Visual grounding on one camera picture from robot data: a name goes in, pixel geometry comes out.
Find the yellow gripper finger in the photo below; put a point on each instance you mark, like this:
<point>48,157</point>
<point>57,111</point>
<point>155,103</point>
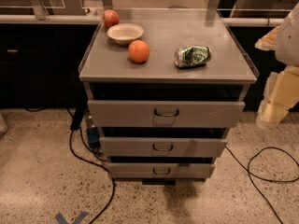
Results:
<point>281,93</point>
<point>268,41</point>

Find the grey top drawer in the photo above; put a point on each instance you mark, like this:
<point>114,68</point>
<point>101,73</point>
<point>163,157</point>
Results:
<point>177,114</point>

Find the grey drawer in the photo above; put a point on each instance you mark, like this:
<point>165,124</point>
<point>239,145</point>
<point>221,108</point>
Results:
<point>177,114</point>
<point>161,170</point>
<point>162,147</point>

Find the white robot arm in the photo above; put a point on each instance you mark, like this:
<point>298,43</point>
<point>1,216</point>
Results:
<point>287,46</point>

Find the grey drawer cabinet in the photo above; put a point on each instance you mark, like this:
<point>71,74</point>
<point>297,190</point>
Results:
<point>108,74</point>

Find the grey middle drawer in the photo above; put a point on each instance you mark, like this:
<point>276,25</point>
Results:
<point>162,147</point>

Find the grey bottom drawer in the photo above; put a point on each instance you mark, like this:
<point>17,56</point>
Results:
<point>161,170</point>

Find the crushed green can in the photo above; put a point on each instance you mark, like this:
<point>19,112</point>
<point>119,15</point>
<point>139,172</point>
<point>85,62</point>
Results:
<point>192,56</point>

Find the orange fruit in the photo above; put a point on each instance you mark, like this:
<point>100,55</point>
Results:
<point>139,51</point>

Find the white bowl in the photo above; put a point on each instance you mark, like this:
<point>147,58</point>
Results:
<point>125,33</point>

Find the red apple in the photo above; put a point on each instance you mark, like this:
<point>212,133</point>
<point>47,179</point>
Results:
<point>110,18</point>

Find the blue box on floor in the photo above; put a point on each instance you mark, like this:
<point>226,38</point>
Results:
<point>93,137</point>

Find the dark counter left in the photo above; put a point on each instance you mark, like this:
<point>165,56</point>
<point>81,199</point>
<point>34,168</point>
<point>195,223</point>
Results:
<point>39,64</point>

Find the blue tape mark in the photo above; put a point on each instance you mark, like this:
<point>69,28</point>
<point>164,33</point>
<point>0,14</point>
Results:
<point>61,219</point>

